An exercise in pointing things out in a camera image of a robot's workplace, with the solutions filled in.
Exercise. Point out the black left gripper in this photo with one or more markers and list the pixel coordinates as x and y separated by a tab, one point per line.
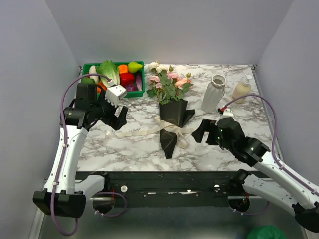
115	122

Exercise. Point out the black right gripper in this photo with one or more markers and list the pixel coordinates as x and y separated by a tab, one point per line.
207	125

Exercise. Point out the black wrapping paper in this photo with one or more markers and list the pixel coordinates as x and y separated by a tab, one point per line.
174	112

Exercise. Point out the cream ribbon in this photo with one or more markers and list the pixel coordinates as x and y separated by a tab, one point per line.
162	125

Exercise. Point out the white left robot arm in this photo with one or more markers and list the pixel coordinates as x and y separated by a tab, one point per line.
60	195

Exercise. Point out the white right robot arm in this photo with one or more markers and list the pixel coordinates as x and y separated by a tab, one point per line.
291	192

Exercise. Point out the white ribbed vase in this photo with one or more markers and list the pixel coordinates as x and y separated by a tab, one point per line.
214	93

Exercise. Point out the orange carrot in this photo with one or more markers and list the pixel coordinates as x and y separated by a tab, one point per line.
101	87

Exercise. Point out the purple onion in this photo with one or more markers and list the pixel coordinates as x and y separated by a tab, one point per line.
130	87

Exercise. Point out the red bell pepper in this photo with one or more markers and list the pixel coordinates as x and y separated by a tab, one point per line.
126	78

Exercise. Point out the green bell pepper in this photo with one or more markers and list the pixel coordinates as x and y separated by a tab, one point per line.
87	80

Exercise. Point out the green lettuce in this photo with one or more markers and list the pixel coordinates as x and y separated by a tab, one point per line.
109	69

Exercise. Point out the orange fruit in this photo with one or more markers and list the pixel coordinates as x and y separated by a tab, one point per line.
123	68

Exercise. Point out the white radish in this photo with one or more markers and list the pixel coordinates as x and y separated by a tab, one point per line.
95	78

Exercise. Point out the purple eggplant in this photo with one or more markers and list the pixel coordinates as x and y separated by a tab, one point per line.
138	79

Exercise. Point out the green pear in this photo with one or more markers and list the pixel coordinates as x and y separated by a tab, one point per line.
134	67

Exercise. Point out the green plastic basket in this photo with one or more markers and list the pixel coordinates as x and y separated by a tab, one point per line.
130	94

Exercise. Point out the light pink flower stem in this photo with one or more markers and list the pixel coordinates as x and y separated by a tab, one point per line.
156	89

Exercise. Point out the salmon pink flower stem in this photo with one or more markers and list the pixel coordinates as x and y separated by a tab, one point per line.
173	91

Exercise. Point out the cream soap dispenser bottle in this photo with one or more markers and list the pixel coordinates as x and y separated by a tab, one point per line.
242	88

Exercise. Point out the white flower stem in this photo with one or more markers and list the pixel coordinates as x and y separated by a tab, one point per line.
157	68

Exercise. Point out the green cloth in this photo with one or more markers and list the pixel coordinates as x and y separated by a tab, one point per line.
266	232

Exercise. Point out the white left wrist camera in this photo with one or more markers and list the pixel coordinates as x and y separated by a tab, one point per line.
115	93

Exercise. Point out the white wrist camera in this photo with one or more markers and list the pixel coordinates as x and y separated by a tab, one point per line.
115	93
225	113

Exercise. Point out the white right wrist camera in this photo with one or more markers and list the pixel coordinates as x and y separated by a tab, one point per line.
225	113

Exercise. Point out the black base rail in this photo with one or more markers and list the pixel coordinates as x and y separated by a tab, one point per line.
175	189

